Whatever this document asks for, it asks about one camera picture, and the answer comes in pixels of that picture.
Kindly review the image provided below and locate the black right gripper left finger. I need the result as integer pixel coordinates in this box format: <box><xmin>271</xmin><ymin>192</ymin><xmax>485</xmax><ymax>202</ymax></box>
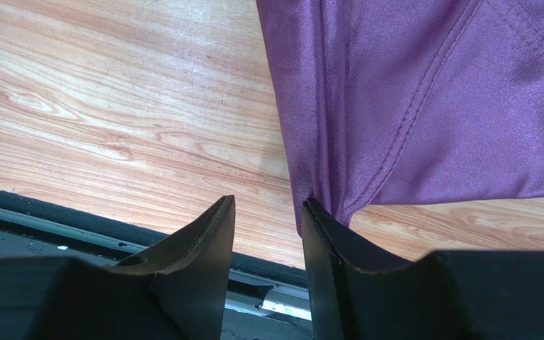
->
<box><xmin>0</xmin><ymin>195</ymin><xmax>236</xmax><ymax>339</ymax></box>

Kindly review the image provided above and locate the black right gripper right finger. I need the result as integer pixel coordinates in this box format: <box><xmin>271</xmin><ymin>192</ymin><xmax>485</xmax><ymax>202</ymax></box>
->
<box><xmin>301</xmin><ymin>198</ymin><xmax>544</xmax><ymax>339</ymax></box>

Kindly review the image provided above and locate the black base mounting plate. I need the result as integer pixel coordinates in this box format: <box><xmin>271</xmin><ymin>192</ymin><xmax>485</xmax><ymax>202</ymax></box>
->
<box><xmin>0</xmin><ymin>191</ymin><xmax>313</xmax><ymax>339</ymax></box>

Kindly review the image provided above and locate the purple cloth napkin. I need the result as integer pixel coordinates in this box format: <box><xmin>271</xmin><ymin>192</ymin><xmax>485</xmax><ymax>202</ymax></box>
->
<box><xmin>256</xmin><ymin>0</ymin><xmax>544</xmax><ymax>225</ymax></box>

